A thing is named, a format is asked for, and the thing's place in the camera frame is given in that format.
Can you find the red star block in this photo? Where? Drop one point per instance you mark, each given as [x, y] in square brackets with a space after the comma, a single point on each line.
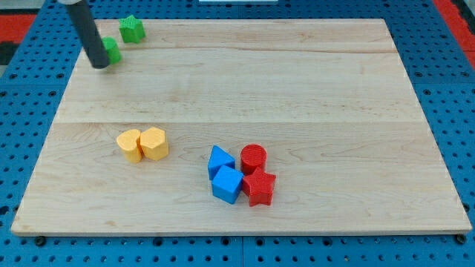
[259, 187]

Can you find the green star block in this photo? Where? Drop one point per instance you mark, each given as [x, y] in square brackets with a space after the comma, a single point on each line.
[131, 29]

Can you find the light wooden board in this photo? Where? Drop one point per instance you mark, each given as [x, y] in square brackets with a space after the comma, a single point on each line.
[328, 99]

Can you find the red cylinder block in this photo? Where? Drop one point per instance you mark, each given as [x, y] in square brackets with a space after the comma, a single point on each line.
[251, 157]

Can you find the blue triangle block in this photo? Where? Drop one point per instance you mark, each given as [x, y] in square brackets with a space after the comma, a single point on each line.
[217, 159]

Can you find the blue cube block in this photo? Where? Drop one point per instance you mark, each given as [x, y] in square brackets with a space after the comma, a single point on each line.
[227, 184]

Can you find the yellow hexagon block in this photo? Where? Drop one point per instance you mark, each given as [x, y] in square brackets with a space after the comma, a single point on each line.
[154, 144]

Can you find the yellow heart block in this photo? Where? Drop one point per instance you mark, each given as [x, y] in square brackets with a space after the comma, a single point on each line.
[129, 143]

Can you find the green cylinder block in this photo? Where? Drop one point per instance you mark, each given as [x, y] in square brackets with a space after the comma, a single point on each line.
[112, 49]

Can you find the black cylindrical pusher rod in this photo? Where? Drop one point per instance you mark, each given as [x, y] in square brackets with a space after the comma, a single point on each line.
[85, 26]

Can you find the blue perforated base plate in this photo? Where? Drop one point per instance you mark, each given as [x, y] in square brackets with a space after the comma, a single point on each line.
[438, 66]

